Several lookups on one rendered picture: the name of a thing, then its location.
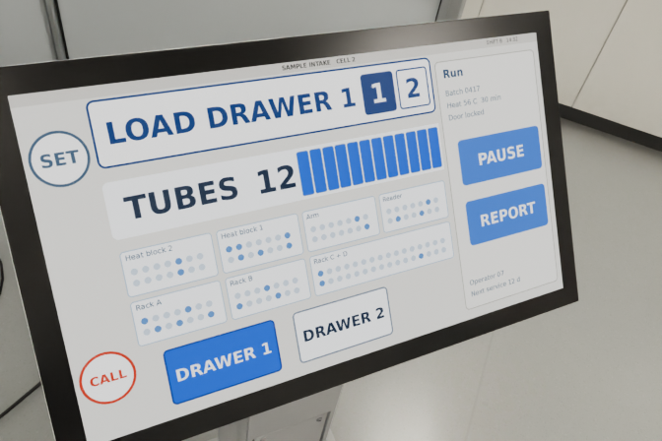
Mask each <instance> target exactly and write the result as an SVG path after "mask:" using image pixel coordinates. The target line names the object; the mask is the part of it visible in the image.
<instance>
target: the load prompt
mask: <svg viewBox="0 0 662 441"><path fill-rule="evenodd" d="M84 105H85V108H86V113H87V118H88V122H89V127H90V132H91V137H92V141H93V146H94V151H95V155H96V160H97V165H98V169H99V170H104V169H110V168H115V167H120V166H126V165H132V164H138V163H144V162H149V161H155V160H161V159H167V158H177V157H183V156H189V155H195V154H201V153H207V152H211V151H217V150H223V149H229V148H235V147H240V146H246V145H252V144H258V143H264V142H270V141H275V140H281V139H287V138H292V137H298V136H303V135H309V134H315V133H321V132H327V131H333V130H338V129H344V128H350V127H356V126H362V125H366V124H372V123H378V122H384V121H390V120H395V119H401V118H407V117H413V116H419V115H425V114H430V113H436V104H435V97H434V89H433V81H432V74H431V66H430V57H429V56H428V57H420V58H413V59H405V60H397V61H389V62H382V63H374V64H366V65H359V66H351V67H344V68H336V69H328V70H320V71H313V72H305V73H297V74H290V75H282V76H275V77H267V78H259V79H251V80H244V81H236V82H228V83H220V84H214V85H206V86H198V87H190V88H182V89H175V90H167V91H159V92H151V93H144V94H130V95H122V96H115V97H107V98H99V99H91V100H84Z"/></svg>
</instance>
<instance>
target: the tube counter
mask: <svg viewBox="0 0 662 441"><path fill-rule="evenodd" d="M249 161H250V167H251V172H252V178H253V184H254V189H255V195H256V201H257V206H258V210H259V209H264V208H269V207H273V206H278V205H283V204H287V203H291V202H295V201H300V200H305V199H309V198H314V197H319V196H323V195H328V194H332V193H337V192H342V191H346V190H351V189H356V188H360V187H365V186H369V185H373V184H378V183H382V182H387V181H392V180H396V179H401V178H406V177H410V176H415V175H419V174H424V173H429V172H433V171H438V170H443V169H444V164H443V157H442V149H441V142H440V135H439V127H438V123H436V124H431V125H425V126H420V127H414V128H409V129H403V130H398V131H392V132H387V133H381V134H375V135H370V136H364V137H359V138H354V139H349V140H343V141H338V142H332V143H327V144H321V145H315V146H310V147H304V148H299V149H293V150H288V151H282V152H277V153H272V154H266V155H261V156H255V157H250V158H249Z"/></svg>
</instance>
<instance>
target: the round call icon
mask: <svg viewBox="0 0 662 441"><path fill-rule="evenodd" d="M71 360H72V364H73V369H74V373H75V378H76V382H77V386H78V391H79V395H80V399H81V404H82V408H83V412H84V414H85V413H88V412H91V411H94V410H100V409H103V408H106V407H109V406H112V405H115V404H119V403H122V402H125V401H128V400H131V399H134V398H138V397H141V396H144V395H143V390H142V386H141V381H140V376H139V372H138V367H137V362H136V357H135V353H134V348H133V344H132V343H130V344H126V345H123V346H117V347H113V348H110V349H106V350H102V351H99V352H95V353H92V354H88V355H85V356H81V357H78V358H74V359H71Z"/></svg>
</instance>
